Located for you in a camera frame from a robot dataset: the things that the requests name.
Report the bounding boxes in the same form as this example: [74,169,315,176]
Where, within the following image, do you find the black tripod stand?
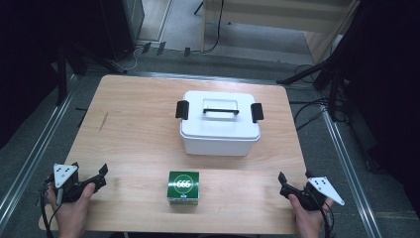
[276,54,353,122]

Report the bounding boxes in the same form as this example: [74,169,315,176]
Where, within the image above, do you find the light wooden furniture frame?
[198,0,362,64]

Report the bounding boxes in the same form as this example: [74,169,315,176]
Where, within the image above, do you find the black floor cables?
[289,63,333,132]

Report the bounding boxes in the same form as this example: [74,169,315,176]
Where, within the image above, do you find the white plastic storage box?
[179,130,262,158]

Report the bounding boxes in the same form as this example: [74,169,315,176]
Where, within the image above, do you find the white lid with black handle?
[174,90,264,142]

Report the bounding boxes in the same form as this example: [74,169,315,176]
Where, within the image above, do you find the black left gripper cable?
[40,179,64,238]

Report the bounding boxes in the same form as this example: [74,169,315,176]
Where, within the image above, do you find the person's right hand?
[287,193,335,238]

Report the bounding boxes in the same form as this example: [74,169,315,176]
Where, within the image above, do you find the black upright stand post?
[54,41,69,107]

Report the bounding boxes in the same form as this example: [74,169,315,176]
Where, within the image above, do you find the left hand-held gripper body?
[52,161,88,206]

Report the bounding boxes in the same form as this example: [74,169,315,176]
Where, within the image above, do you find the metal floor rail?
[320,107,383,238]
[0,74,79,231]

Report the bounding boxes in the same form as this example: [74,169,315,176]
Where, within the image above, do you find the dark cabinet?
[98,0,147,62]

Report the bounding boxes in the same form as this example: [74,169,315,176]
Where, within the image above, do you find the green square carton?
[166,171,201,206]

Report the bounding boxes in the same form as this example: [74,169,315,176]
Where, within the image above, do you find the person's left hand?
[46,182,97,238]

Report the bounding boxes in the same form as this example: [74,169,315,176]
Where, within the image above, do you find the white floor cable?
[113,46,141,74]

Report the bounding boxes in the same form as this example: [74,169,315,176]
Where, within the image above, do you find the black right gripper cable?
[317,201,335,238]

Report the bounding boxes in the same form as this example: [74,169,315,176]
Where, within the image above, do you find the black hanging cable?
[200,0,226,55]

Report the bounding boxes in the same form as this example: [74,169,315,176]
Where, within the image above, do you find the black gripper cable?
[317,201,335,238]
[40,179,64,238]

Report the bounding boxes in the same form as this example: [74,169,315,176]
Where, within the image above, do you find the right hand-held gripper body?
[298,170,347,212]

